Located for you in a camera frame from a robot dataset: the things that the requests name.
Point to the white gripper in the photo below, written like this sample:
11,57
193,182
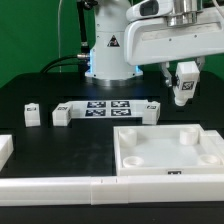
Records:
152,41

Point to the white square tabletop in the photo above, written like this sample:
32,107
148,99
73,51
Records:
166,149

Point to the white left obstacle block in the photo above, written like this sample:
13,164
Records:
6,149

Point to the white front fence rail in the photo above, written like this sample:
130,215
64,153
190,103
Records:
111,190

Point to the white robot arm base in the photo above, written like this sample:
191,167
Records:
107,64

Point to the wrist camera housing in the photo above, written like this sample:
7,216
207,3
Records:
148,9

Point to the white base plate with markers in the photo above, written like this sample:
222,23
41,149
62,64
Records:
107,108

